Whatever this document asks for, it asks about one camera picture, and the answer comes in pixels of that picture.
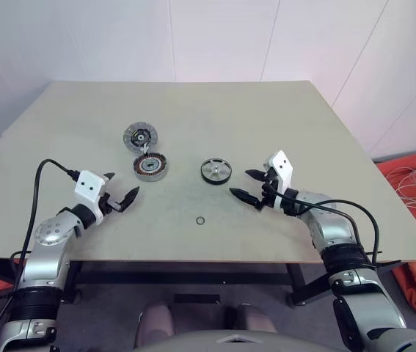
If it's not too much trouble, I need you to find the dark brown rounded shape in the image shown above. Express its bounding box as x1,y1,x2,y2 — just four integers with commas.
233,303,278,334
135,302,175,348

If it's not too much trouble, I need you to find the black silver pulley wheel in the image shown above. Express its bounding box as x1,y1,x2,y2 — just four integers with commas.
200,157,232,185

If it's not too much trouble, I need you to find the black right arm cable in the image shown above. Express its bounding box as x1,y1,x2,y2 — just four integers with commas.
273,193,384,268

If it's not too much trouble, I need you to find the black metal table frame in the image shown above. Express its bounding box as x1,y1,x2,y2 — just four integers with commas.
0,256,403,307

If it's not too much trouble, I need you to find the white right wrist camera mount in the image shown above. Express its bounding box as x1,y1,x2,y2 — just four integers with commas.
262,149,295,210

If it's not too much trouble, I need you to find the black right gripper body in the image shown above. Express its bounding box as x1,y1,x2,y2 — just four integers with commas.
256,167,281,211

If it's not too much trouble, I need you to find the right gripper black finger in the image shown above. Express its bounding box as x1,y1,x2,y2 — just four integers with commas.
228,187,263,211
244,168,268,181

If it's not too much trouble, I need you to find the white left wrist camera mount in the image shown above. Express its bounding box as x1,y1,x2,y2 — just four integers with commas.
73,169,109,224

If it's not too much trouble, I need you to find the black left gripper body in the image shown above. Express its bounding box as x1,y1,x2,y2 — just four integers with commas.
97,189,121,217

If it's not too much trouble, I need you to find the silver motor stator housing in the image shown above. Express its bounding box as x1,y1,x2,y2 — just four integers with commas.
133,152,169,183

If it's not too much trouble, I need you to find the grey robot torso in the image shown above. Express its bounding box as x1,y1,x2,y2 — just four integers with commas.
131,328,340,352

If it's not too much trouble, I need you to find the round grey motor end cover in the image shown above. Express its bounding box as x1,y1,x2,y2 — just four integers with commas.
122,121,160,154

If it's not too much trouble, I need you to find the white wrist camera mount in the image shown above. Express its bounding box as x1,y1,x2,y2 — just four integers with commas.
73,169,109,224
262,149,295,210

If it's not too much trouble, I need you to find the black floor plate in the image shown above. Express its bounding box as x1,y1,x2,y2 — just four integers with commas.
173,294,220,304

